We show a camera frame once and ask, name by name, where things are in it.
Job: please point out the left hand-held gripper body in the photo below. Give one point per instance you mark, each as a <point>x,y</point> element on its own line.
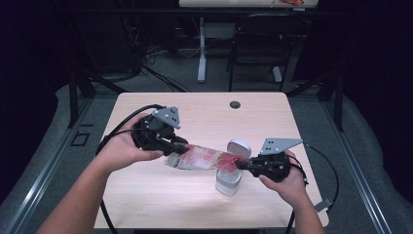
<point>152,133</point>

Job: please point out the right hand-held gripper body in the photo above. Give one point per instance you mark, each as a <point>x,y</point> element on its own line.
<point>272,165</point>

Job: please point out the clear pink snack bag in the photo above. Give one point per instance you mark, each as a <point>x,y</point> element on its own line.
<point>201,158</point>

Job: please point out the person's right hand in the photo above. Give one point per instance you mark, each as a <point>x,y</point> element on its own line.
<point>292,188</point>

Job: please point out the person's left hand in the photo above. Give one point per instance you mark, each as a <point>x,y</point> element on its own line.
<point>121,151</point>

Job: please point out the black metal stand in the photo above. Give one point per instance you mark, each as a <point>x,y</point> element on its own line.
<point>339,104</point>
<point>73,97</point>

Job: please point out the white desk leg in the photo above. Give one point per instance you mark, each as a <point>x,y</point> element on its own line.
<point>202,55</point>

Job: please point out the white desk foot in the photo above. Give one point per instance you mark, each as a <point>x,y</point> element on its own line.
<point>277,74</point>

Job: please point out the black folding chair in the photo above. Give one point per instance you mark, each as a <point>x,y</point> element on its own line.
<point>264,35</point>

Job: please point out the light wooden desk top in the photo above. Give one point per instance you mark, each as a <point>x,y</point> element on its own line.
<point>233,3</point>

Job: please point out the orange object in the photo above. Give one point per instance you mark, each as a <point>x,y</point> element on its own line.
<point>292,2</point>

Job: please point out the aluminium floor rail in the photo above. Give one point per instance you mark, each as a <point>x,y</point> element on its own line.
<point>359,182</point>
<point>30,195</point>

